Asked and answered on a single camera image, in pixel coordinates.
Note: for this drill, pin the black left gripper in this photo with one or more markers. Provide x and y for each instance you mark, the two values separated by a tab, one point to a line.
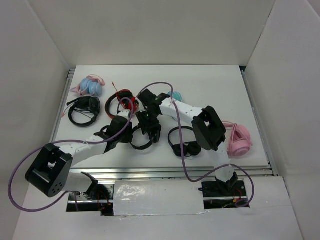
128	138

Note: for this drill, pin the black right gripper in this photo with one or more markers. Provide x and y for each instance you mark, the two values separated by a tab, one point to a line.
146	124

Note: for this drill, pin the black taped headphones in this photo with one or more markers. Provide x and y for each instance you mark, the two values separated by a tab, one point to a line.
140	142

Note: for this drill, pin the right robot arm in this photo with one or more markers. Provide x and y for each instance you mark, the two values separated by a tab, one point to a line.
209	130

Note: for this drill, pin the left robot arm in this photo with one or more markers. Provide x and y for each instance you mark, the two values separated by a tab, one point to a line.
50	171

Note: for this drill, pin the red and black headphones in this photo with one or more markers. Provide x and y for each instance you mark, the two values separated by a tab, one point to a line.
125	99

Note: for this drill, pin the teal and white headphones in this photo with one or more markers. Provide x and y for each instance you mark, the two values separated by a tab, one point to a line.
176	96

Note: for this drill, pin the small black headphones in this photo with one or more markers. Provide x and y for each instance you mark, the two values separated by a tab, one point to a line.
189	148

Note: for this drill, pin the blue and pink headphones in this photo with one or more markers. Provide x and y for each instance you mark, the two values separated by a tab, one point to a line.
92	85

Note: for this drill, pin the black gaming headset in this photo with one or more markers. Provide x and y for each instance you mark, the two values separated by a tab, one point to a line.
89	106

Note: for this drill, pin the white foil cover plate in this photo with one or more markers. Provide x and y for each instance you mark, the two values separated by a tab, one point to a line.
157	198

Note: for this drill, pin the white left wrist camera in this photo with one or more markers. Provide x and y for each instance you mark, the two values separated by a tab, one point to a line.
126	114

